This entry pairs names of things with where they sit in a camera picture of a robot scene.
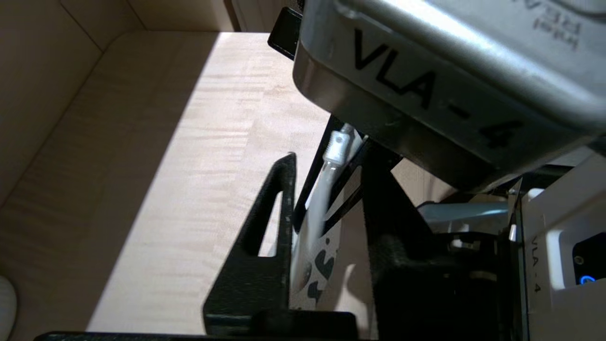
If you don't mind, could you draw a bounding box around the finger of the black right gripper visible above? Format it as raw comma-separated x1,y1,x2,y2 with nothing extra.
323,136,375,237
292,116,344,233

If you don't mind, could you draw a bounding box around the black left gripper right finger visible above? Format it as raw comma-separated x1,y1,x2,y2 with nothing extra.
361,140,498,338

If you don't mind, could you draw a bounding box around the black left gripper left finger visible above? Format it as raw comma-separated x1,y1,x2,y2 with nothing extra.
203,153,358,338

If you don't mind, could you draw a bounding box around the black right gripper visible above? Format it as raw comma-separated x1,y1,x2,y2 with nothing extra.
267,7,304,60

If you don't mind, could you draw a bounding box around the white horse-print zip pouch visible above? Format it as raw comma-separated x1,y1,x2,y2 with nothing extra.
289,123,365,311

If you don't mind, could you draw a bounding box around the light wood shelf desk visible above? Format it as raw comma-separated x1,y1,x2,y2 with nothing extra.
0,0,455,338

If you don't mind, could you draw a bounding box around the silver white robot torso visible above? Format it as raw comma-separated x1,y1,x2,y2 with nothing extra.
417,152,606,341

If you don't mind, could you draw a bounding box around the white ribbed mug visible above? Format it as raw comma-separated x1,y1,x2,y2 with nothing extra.
0,276,18,338

